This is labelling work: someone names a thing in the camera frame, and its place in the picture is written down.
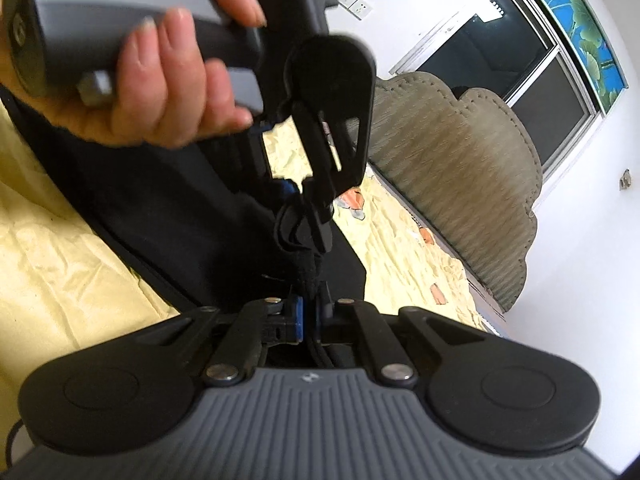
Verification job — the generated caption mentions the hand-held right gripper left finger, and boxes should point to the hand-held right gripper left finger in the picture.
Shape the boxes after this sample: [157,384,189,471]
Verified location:
[136,296,306,387]

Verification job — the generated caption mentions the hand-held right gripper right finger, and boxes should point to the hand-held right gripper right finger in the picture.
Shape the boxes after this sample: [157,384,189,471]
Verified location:
[315,296,482,387]

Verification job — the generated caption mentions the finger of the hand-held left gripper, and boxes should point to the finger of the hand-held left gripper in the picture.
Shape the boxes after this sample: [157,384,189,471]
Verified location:
[289,100,372,257]
[234,122,302,206]

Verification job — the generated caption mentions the black pants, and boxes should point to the black pants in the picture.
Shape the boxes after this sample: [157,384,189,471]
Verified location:
[0,82,369,313]

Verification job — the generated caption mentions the person's left hand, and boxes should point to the person's left hand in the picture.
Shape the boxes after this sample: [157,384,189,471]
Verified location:
[0,0,268,151]

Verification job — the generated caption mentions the padded grey-brown headboard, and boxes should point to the padded grey-brown headboard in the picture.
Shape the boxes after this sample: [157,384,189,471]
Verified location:
[366,71,544,312]

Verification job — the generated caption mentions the yellow printed blanket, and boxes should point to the yellow printed blanket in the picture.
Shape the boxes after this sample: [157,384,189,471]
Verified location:
[0,105,497,461]

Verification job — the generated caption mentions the white framed window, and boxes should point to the white framed window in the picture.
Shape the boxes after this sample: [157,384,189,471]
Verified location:
[389,0,609,182]

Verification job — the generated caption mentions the floral lotus picture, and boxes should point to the floral lotus picture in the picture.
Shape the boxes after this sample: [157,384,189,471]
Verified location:
[509,0,629,114]

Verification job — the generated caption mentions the black cable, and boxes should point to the black cable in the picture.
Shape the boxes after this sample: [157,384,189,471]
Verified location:
[2,411,27,458]

